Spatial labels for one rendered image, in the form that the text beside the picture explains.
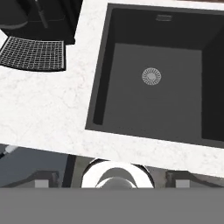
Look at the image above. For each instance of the open grey drawer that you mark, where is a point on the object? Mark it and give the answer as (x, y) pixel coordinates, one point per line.
(26, 163)

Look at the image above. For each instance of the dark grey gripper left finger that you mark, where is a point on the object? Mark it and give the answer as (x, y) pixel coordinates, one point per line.
(43, 179)

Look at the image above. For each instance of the black coffee machine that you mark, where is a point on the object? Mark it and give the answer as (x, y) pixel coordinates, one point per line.
(35, 52)

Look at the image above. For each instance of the white and black round object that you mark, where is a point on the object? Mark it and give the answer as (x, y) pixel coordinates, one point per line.
(90, 176)

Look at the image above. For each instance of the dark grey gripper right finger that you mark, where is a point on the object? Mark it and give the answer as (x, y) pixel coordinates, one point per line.
(182, 180)

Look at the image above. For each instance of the black kitchen sink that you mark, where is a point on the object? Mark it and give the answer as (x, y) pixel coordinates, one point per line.
(151, 96)

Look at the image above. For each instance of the rolling pin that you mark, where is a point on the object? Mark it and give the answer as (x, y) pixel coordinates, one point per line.
(9, 150)

